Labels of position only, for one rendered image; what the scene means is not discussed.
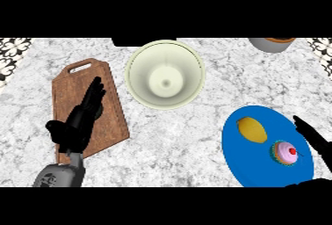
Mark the pink frosted cupcake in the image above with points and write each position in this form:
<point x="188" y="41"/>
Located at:
<point x="284" y="153"/>

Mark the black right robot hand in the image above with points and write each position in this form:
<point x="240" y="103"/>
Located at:
<point x="317" y="140"/>

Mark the cream bowl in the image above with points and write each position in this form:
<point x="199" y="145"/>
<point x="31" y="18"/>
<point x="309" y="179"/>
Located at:
<point x="165" y="74"/>

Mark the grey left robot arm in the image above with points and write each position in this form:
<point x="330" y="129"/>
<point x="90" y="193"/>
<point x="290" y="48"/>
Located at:
<point x="62" y="174"/>

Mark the brown wooden cutting board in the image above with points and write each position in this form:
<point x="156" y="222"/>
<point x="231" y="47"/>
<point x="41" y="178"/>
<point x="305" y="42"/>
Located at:
<point x="107" y="111"/>

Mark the blue plate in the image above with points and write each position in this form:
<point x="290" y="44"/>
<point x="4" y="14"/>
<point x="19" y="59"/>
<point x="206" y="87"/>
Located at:
<point x="253" y="158"/>

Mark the black appliance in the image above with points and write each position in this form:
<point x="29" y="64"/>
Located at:
<point x="141" y="41"/>

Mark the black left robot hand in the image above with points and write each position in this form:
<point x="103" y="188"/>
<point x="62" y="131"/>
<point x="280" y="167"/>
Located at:
<point x="78" y="123"/>

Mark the yellow lemon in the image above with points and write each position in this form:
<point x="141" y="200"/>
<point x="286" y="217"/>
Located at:
<point x="250" y="129"/>

